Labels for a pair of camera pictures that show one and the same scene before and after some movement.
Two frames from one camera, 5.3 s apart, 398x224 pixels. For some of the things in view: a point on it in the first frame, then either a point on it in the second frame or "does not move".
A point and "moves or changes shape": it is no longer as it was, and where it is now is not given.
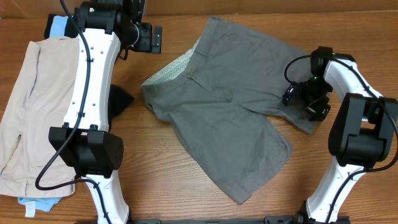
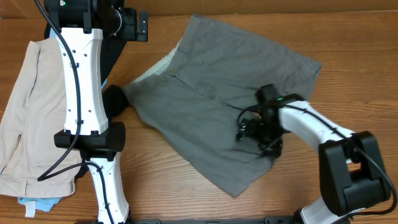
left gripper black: x=145 y=45 -> x=130 y=17
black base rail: x=291 y=219 does not move
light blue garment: x=57 y=30 does not move
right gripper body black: x=313 y=94 -> x=269 y=133
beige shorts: x=43 y=99 does not move
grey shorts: x=223 y=96 moves or changes shape
